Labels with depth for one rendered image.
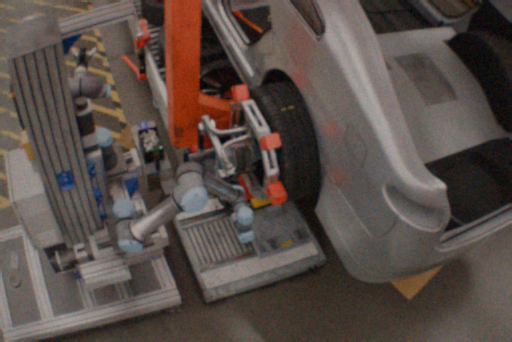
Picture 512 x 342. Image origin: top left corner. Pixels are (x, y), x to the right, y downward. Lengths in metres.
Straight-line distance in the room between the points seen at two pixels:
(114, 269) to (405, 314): 1.94
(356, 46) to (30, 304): 2.47
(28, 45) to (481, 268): 3.42
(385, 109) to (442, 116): 1.22
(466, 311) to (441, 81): 1.63
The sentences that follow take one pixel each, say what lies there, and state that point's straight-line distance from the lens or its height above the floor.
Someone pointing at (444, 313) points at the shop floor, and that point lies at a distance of 3.87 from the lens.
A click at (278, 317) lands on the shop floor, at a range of 3.58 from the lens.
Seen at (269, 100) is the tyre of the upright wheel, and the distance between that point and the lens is 2.97.
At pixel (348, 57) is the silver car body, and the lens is 2.45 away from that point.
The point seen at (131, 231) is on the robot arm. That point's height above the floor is 1.07.
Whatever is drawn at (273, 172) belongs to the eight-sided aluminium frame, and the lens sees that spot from 2.93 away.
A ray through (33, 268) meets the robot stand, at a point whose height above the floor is 0.23.
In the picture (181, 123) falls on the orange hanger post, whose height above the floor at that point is 0.75.
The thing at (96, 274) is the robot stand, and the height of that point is 0.74.
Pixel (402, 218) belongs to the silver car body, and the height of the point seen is 1.42.
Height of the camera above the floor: 3.27
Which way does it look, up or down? 52 degrees down
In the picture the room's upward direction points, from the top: 6 degrees clockwise
